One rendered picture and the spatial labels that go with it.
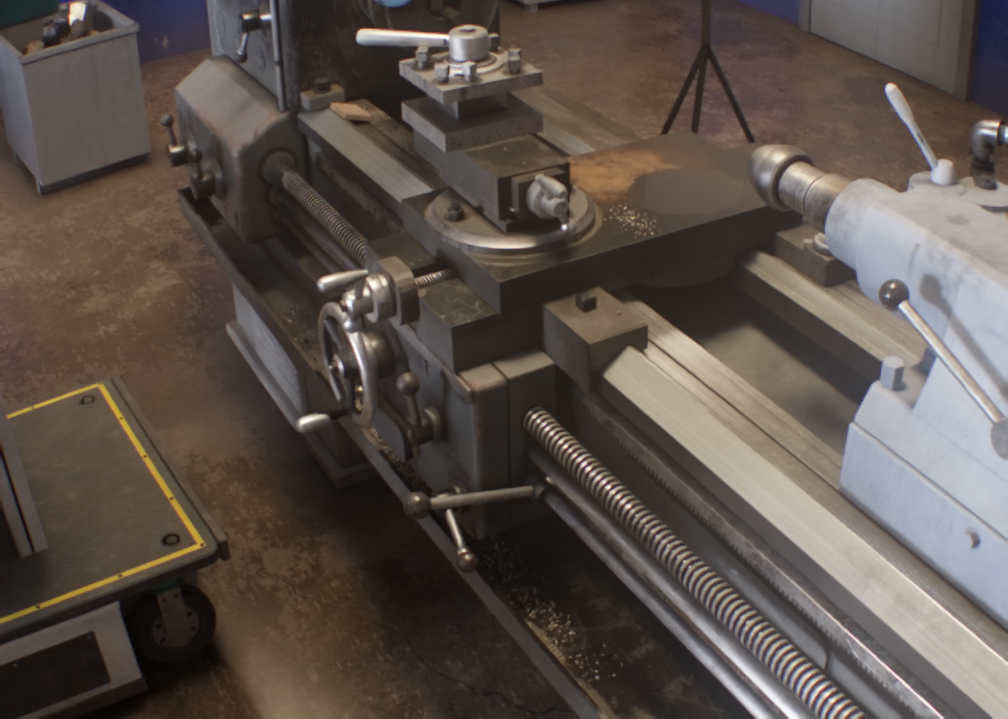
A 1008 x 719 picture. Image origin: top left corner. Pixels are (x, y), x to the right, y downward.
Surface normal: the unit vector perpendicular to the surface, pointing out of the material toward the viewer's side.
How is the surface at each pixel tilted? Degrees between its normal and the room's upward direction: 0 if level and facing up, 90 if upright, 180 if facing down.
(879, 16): 90
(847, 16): 90
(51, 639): 90
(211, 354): 0
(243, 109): 32
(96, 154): 90
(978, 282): 60
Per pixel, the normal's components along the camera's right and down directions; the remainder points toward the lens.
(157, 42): 0.49, 0.45
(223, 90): -0.49, -0.57
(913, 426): -0.78, -0.16
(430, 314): -0.87, 0.28
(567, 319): -0.03, -0.85
